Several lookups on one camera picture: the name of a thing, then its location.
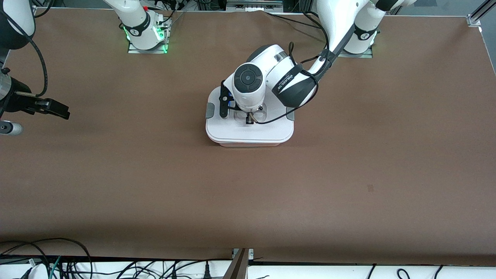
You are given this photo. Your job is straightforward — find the white box lid grey clips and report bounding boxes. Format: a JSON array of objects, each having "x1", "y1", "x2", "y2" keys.
[{"x1": 205, "y1": 87, "x2": 295, "y2": 143}]

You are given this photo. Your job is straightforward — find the pink plastic box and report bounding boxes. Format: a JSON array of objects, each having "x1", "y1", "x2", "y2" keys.
[{"x1": 216, "y1": 140, "x2": 284, "y2": 148}]

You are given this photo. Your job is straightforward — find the brown table cover sheet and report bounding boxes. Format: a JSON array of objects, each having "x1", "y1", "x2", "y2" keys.
[{"x1": 0, "y1": 8, "x2": 496, "y2": 266}]

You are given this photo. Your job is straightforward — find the aluminium profile beam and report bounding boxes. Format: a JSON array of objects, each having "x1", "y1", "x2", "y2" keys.
[{"x1": 223, "y1": 248, "x2": 255, "y2": 279}]

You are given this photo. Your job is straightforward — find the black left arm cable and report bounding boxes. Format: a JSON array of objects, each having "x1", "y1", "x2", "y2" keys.
[{"x1": 252, "y1": 0, "x2": 332, "y2": 125}]

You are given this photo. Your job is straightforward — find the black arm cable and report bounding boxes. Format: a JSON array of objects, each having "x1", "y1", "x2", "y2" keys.
[
  {"x1": 0, "y1": 0, "x2": 55, "y2": 98},
  {"x1": 252, "y1": 0, "x2": 332, "y2": 125}
]

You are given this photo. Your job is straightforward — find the black left camera mount bracket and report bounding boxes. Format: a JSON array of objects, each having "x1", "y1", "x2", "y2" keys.
[{"x1": 219, "y1": 79, "x2": 234, "y2": 119}]

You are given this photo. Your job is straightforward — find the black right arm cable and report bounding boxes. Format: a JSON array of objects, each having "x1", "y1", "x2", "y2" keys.
[{"x1": 0, "y1": 0, "x2": 55, "y2": 98}]

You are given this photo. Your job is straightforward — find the black printed velcro strap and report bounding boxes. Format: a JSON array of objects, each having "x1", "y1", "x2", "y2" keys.
[{"x1": 274, "y1": 64, "x2": 306, "y2": 96}]

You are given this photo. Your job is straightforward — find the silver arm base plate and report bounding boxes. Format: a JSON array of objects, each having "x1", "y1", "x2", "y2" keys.
[
  {"x1": 336, "y1": 46, "x2": 374, "y2": 59},
  {"x1": 127, "y1": 17, "x2": 170, "y2": 54}
]

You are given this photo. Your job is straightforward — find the black cable on table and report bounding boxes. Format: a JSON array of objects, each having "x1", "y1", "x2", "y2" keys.
[{"x1": 265, "y1": 12, "x2": 325, "y2": 31}]

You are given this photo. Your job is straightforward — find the aluminium frame rail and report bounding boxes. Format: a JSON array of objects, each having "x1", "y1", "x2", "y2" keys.
[{"x1": 226, "y1": 0, "x2": 284, "y2": 12}]

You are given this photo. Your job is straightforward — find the long black looped cable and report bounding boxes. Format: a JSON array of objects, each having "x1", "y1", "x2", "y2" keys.
[{"x1": 0, "y1": 237, "x2": 94, "y2": 279}]

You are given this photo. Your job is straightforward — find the green cable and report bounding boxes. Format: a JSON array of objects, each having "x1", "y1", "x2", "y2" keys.
[{"x1": 49, "y1": 256, "x2": 63, "y2": 279}]

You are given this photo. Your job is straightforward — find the aluminium frame post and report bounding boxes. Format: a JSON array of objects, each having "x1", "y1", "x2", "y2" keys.
[{"x1": 467, "y1": 0, "x2": 496, "y2": 28}]

